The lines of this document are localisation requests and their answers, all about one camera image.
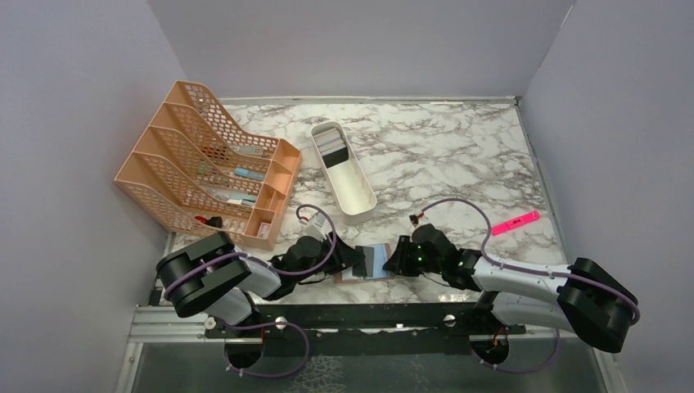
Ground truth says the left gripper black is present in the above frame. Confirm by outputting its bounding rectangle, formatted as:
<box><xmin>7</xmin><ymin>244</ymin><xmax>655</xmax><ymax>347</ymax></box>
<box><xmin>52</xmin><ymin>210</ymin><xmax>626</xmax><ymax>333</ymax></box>
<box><xmin>295</xmin><ymin>230</ymin><xmax>365</xmax><ymax>283</ymax></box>

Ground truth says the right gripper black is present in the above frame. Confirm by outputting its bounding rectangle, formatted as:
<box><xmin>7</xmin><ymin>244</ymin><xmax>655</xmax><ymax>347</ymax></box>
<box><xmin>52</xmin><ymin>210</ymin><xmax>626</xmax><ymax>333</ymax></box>
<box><xmin>383</xmin><ymin>234</ymin><xmax>444</xmax><ymax>276</ymax></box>

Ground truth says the black credit card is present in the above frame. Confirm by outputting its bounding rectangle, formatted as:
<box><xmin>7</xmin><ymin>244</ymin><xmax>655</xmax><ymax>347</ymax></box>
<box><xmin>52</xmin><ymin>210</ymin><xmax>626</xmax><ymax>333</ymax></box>
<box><xmin>352</xmin><ymin>246</ymin><xmax>376</xmax><ymax>279</ymax></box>

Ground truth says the brown leather card holder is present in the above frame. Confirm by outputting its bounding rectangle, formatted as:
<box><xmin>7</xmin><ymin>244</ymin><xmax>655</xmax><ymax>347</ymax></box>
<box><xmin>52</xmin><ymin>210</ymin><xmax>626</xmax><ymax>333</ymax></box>
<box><xmin>334</xmin><ymin>243</ymin><xmax>394</xmax><ymax>284</ymax></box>

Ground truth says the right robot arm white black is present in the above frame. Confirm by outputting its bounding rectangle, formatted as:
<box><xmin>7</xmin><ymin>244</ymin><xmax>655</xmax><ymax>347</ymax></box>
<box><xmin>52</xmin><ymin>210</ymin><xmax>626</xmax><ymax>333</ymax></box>
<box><xmin>384</xmin><ymin>224</ymin><xmax>638</xmax><ymax>353</ymax></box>

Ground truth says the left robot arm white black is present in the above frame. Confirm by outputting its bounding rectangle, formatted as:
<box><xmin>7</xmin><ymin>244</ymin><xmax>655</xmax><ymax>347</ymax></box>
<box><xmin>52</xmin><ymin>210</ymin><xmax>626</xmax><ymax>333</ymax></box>
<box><xmin>155</xmin><ymin>232</ymin><xmax>366</xmax><ymax>337</ymax></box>

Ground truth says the stack of credit cards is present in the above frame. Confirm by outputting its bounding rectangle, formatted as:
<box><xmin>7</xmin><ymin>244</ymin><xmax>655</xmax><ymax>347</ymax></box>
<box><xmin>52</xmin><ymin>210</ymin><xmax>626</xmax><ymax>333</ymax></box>
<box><xmin>314</xmin><ymin>128</ymin><xmax>349</xmax><ymax>169</ymax></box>

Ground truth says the white oblong plastic tray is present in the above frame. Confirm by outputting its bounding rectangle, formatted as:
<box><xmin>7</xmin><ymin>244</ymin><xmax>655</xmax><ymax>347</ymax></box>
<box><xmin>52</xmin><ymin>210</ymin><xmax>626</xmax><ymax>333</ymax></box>
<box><xmin>310</xmin><ymin>122</ymin><xmax>377</xmax><ymax>225</ymax></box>

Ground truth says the pink highlighter marker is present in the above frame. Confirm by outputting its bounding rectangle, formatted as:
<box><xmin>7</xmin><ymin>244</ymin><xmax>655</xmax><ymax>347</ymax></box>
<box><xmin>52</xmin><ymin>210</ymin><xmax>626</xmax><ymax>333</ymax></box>
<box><xmin>492</xmin><ymin>210</ymin><xmax>541</xmax><ymax>236</ymax></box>

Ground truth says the red black item in organizer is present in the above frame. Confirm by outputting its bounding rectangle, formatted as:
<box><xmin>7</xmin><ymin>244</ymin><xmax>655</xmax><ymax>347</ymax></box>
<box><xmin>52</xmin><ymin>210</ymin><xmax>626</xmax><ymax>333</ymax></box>
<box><xmin>195</xmin><ymin>215</ymin><xmax>223</xmax><ymax>228</ymax></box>

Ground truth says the blue item in organizer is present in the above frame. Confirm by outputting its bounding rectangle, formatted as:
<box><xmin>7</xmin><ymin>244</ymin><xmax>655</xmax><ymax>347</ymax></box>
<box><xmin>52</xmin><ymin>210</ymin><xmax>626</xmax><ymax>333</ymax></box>
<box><xmin>233</xmin><ymin>167</ymin><xmax>265</xmax><ymax>182</ymax></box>

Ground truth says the orange mesh file organizer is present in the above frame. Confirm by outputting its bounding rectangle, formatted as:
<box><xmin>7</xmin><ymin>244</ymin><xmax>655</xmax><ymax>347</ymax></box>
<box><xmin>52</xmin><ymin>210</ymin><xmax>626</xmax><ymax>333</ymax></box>
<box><xmin>115</xmin><ymin>80</ymin><xmax>302</xmax><ymax>251</ymax></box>

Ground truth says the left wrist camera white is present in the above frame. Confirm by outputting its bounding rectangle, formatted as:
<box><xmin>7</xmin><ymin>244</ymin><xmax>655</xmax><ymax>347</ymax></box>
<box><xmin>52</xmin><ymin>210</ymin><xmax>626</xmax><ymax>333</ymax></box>
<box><xmin>304</xmin><ymin>213</ymin><xmax>331</xmax><ymax>242</ymax></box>

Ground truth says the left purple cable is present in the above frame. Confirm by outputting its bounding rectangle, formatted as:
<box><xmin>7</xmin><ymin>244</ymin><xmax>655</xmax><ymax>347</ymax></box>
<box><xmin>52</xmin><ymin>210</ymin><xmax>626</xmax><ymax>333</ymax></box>
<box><xmin>162</xmin><ymin>204</ymin><xmax>338</xmax><ymax>379</ymax></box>

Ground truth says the black mounting rail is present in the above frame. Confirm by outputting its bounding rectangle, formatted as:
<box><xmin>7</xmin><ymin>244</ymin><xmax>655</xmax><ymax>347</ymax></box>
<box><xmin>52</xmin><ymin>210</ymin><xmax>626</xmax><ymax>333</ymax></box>
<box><xmin>205</xmin><ymin>302</ymin><xmax>525</xmax><ymax>357</ymax></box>

